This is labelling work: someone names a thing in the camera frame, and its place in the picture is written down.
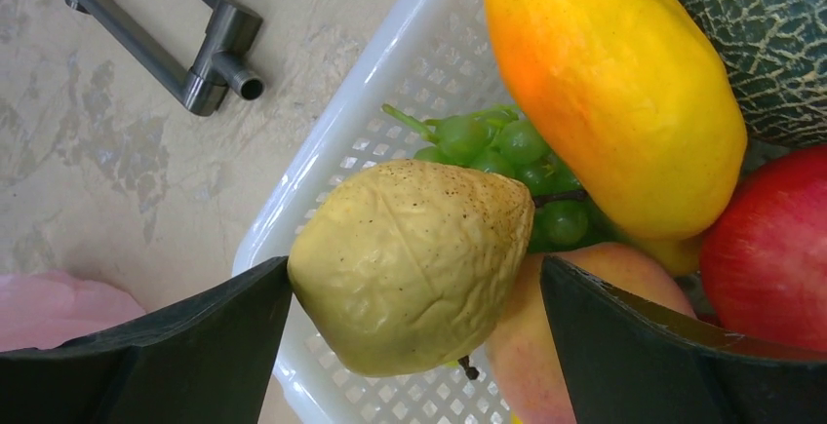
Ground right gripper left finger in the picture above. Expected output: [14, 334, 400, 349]
[1, 256, 292, 423]

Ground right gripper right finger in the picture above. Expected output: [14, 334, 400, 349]
[539, 256, 826, 423]

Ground peach fake fruit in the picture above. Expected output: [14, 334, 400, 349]
[485, 242, 695, 423]

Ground red fake apple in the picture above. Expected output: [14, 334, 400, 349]
[700, 145, 826, 352]

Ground pink plastic bag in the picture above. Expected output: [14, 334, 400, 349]
[1, 270, 145, 352]

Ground tan fake pear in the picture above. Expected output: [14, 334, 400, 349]
[288, 159, 534, 377]

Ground orange yellow fake papaya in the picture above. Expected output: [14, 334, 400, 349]
[484, 0, 747, 240]

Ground yellow fake mango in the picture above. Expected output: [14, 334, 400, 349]
[630, 235, 702, 277]

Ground green fake grapes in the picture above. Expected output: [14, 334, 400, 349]
[381, 103, 613, 252]

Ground green fake melon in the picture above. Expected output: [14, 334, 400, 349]
[679, 0, 826, 148]

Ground white plastic basket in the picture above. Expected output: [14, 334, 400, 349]
[233, 0, 511, 423]

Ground black metal crank handle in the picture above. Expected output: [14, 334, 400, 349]
[62, 0, 266, 118]

